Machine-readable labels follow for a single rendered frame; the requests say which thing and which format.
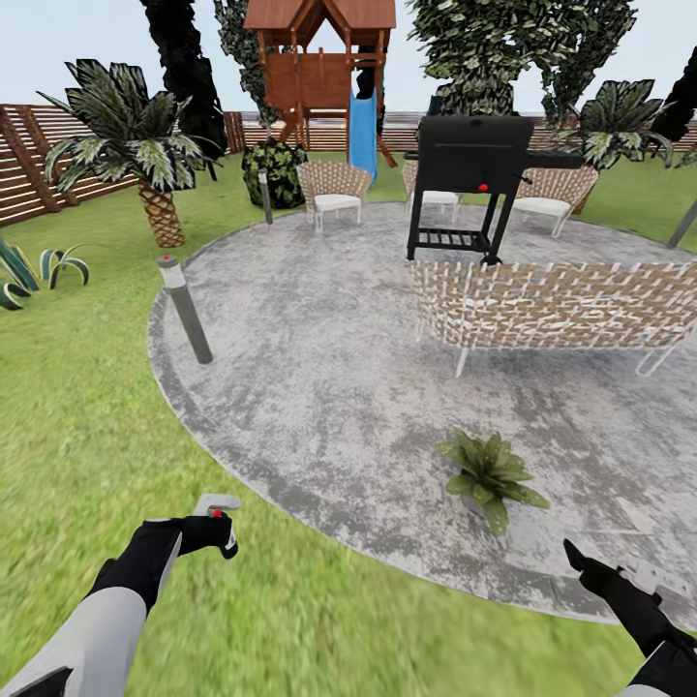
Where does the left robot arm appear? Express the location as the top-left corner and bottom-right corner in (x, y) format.
(0, 494), (241, 697)

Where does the insectifuge atomizer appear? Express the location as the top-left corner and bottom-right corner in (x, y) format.
(213, 510), (238, 559)

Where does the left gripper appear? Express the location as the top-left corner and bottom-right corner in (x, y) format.
(185, 515), (232, 551)

